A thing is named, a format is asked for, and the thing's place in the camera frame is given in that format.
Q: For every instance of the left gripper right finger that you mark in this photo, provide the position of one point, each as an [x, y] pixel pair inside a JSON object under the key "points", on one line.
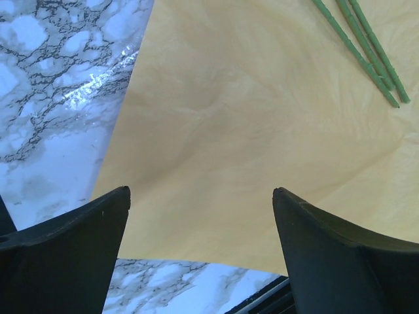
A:
{"points": [[335, 266]]}

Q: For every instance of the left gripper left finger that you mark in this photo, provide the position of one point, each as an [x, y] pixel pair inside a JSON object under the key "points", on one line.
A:
{"points": [[65, 264]]}

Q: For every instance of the black ribbon gold lettering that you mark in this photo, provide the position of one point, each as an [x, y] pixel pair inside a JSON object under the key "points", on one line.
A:
{"points": [[6, 224]]}

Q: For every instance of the pink flower bouquet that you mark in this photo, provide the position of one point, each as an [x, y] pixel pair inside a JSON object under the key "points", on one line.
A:
{"points": [[373, 59]]}

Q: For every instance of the orange paper flower wrap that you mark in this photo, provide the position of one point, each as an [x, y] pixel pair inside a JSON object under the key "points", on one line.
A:
{"points": [[229, 100]]}

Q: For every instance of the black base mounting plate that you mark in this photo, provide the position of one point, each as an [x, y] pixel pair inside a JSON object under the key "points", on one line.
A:
{"points": [[275, 298]]}

